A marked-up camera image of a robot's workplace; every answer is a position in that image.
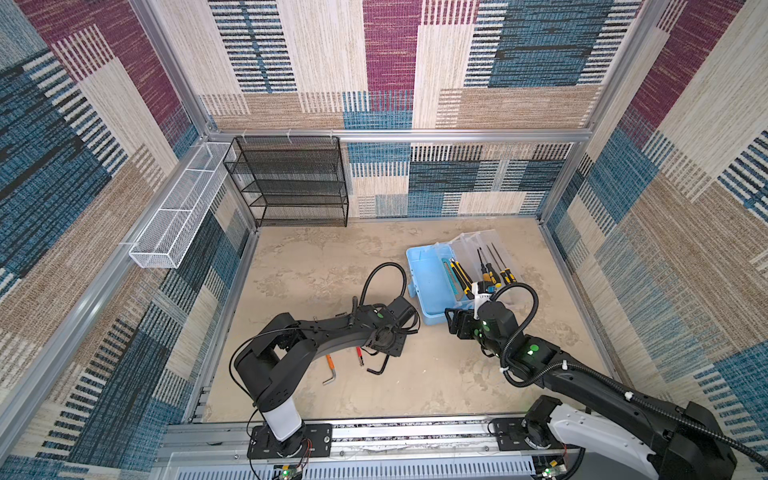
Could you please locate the black yellow utility knife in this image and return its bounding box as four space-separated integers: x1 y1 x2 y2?
450 259 474 300

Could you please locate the light blue plastic toolbox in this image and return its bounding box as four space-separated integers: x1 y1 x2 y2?
406 229 522 325

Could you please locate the wooden handled screwdriver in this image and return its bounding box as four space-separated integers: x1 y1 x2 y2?
477 248 496 286

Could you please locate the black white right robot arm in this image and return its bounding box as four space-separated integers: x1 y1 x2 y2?
444 286 767 479

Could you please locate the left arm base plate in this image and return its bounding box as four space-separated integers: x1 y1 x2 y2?
247 423 333 460

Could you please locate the white wire mesh basket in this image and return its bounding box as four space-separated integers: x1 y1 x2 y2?
129 142 229 269

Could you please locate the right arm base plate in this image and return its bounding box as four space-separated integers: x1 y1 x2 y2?
486 416 581 452

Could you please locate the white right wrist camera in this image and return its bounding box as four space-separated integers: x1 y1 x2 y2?
471 280 496 319

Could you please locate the orange hex key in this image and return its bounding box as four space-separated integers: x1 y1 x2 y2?
322 355 337 386

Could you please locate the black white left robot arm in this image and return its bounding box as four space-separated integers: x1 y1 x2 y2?
229 262 420 446

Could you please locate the black wire mesh shelf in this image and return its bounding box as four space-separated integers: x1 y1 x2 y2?
224 136 349 227

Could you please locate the teal utility knife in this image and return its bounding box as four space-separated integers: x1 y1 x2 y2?
441 258 465 302

